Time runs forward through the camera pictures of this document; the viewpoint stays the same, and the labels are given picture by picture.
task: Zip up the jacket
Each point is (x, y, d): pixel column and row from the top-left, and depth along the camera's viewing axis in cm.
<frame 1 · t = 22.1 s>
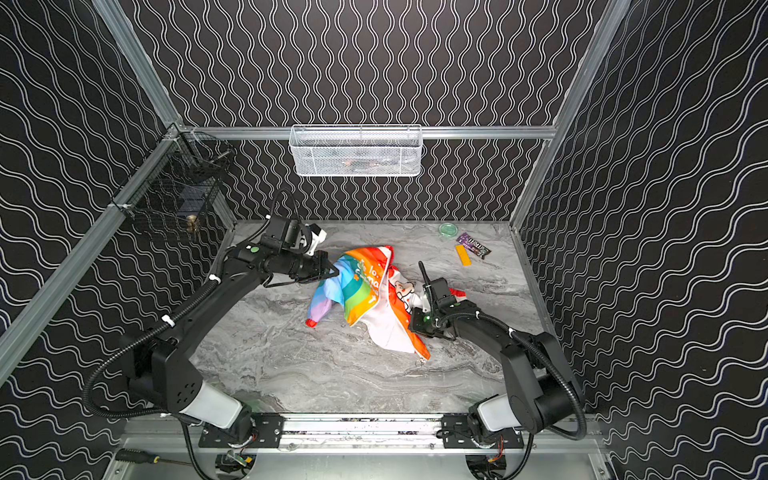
left hand: (346, 272, 77), fingers closed
right hand: (412, 327, 89), fingers closed
rainbow cartoon kids jacket: (365, 286, 87), point 15 cm above the table
green round plastic lid: (448, 229, 119), point 2 cm above the table
purple M&M's candy packet: (473, 245, 115), on the table
yellow rectangular block: (463, 255, 112), on the table
brass knob in basket: (192, 220, 84), point 30 cm above the table

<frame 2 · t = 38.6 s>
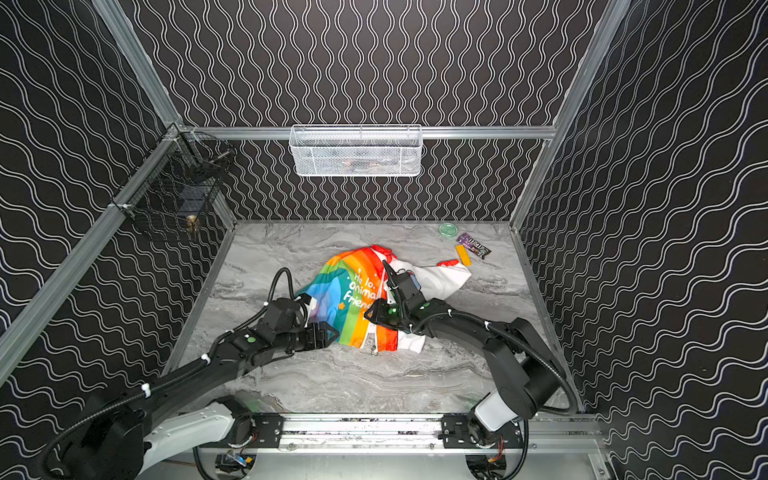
left hand: (338, 337, 80), fingers open
right hand: (369, 317, 87), fingers open
rainbow cartoon kids jacket: (341, 285, 97), point 7 cm above the table
the other named things where they were.

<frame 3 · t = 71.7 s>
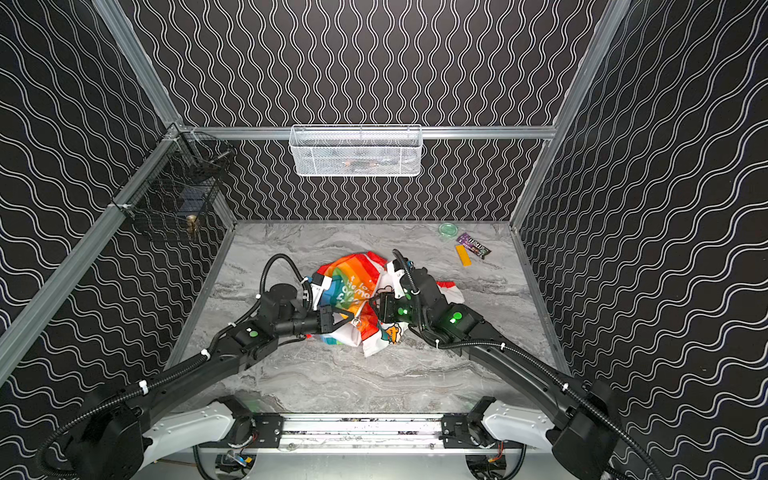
left hand: (359, 319, 72), fingers closed
right hand: (373, 302, 74), fingers open
rainbow cartoon kids jacket: (356, 280, 99), point 6 cm above the table
the other named things where they were.

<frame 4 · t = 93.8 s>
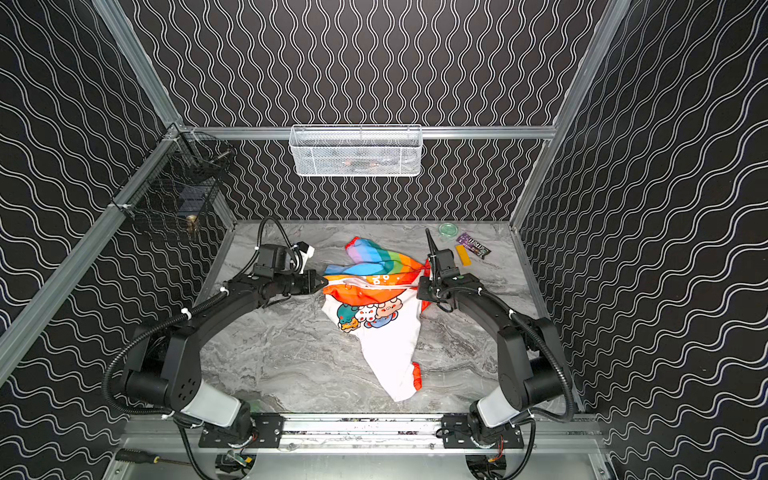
left hand: (334, 282, 87), fingers closed
right hand: (427, 289, 92), fingers closed
rainbow cartoon kids jacket: (374, 297, 96), point 5 cm above the table
the other named things where they were.

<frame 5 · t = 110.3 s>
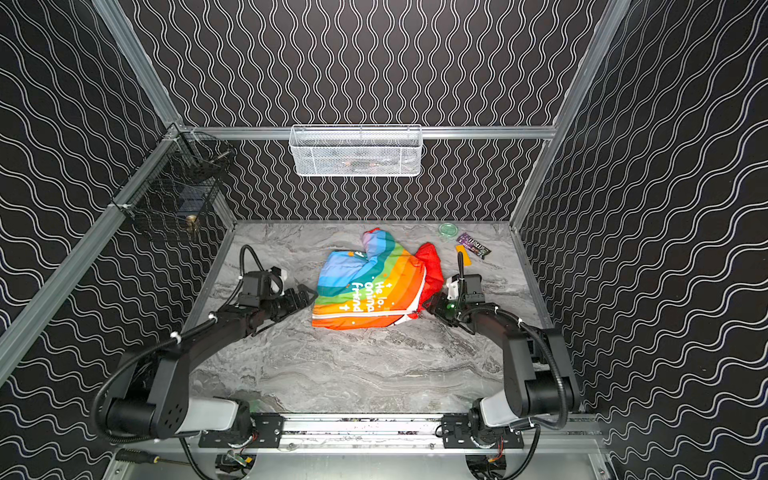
left hand: (316, 300, 89), fingers open
right hand: (430, 307, 93), fingers open
rainbow cartoon kids jacket: (380, 286, 97), point 7 cm above the table
the other named things where they were.

